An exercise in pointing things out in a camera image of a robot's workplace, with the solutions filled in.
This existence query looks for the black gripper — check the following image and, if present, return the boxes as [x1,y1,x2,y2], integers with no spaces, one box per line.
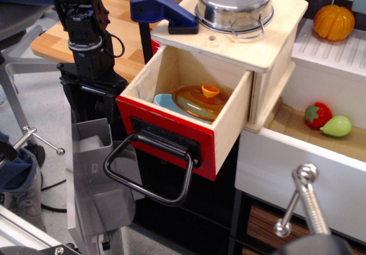
[57,63,128,123]

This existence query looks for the red-fronted wooden drawer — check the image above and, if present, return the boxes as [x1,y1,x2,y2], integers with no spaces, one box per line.
[117,46,253,180]

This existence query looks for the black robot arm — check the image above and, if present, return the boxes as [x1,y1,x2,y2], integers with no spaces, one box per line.
[53,0,127,124]

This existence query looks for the plywood box cabinet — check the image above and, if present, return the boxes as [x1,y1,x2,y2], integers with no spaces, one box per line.
[152,0,308,133]

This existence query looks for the wooden table board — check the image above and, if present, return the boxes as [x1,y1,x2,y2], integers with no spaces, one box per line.
[30,0,145,82]

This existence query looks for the silver clamp screw left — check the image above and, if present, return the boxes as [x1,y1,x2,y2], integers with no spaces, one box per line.
[13,126,65,156]

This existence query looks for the silver clamp screw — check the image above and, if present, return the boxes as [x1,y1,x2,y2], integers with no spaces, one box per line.
[13,126,65,156]
[273,163,331,238]

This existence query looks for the light blue bowl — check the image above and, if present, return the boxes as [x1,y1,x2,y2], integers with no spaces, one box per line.
[153,94,211,124]

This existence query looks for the blue bar clamp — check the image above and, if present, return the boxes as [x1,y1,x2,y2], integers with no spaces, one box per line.
[130,0,198,63]

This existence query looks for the blue jeans leg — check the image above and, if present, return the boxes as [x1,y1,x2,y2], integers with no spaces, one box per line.
[1,148,38,193]

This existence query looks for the orange transparent pot lid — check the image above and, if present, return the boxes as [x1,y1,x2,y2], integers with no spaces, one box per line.
[172,85,229,122]

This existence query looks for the stainless steel pot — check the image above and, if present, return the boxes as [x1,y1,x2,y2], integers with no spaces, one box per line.
[195,0,274,39]

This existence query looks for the white toy sink unit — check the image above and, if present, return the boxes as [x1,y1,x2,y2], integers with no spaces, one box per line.
[235,20,365,242]

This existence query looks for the red plastic strawberry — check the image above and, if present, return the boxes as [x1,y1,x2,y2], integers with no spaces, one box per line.
[305,102,333,129]

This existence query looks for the silver clamp screw right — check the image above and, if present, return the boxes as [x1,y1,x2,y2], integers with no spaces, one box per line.
[273,163,331,238]

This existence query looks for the green plastic pear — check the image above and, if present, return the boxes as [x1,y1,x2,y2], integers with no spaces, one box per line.
[320,115,352,137]

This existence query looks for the orange plastic pumpkin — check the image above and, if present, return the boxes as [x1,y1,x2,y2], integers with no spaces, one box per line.
[313,5,355,41]

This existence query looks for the grey metal bracket stand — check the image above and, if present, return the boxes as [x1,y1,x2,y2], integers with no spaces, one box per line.
[66,118,144,254]

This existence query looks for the black floor cable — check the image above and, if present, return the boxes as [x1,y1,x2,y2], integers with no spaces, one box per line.
[39,172,68,213]

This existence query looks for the black metal drawer handle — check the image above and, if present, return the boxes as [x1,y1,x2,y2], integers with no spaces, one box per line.
[103,131,200,207]

